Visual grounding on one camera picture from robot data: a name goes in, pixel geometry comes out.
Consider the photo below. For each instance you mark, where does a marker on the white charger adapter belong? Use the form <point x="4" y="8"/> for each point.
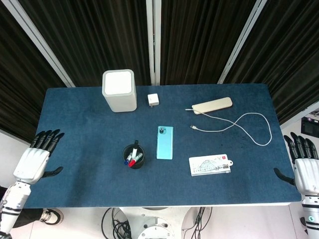
<point x="152" y="99"/>

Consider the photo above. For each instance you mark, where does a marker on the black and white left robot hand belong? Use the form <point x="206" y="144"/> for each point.
<point x="31" y="163"/>

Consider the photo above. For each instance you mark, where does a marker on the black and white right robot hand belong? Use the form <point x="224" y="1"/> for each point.
<point x="307" y="174"/>

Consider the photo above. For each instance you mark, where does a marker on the white marker with black cap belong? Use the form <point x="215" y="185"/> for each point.
<point x="134" y="149"/>

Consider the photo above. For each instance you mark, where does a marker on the black pleated curtain panel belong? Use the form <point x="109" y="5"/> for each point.
<point x="94" y="37"/>
<point x="286" y="62"/>
<point x="15" y="87"/>
<point x="199" y="37"/>

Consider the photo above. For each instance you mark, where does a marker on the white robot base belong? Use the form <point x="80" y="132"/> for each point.
<point x="154" y="222"/>

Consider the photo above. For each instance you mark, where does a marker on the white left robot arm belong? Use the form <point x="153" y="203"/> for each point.
<point x="12" y="201"/>

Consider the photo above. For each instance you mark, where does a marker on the white partition post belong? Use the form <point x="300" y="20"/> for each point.
<point x="153" y="42"/>
<point x="40" y="42"/>
<point x="240" y="42"/>

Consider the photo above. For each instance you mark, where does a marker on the white square bin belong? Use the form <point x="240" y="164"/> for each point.
<point x="118" y="83"/>

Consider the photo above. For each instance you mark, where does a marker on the teal smartphone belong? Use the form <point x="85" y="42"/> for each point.
<point x="164" y="145"/>

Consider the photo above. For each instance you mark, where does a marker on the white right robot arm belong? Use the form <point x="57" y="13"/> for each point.
<point x="310" y="214"/>

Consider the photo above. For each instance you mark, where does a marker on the white printed card package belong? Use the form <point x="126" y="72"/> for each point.
<point x="209" y="165"/>

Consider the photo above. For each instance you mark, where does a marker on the markers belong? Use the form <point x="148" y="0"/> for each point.
<point x="134" y="160"/>

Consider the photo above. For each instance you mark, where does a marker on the blue fabric table mat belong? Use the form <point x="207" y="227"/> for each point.
<point x="99" y="179"/>

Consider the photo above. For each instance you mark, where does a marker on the black mesh pen holder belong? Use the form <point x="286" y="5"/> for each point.
<point x="139" y="164"/>

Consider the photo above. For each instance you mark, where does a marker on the black trouser leg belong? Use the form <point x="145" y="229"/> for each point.
<point x="27" y="217"/>

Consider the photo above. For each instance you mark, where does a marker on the white and black sneaker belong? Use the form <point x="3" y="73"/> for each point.
<point x="51" y="216"/>

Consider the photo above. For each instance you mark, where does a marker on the black electronic device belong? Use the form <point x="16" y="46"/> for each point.
<point x="310" y="127"/>

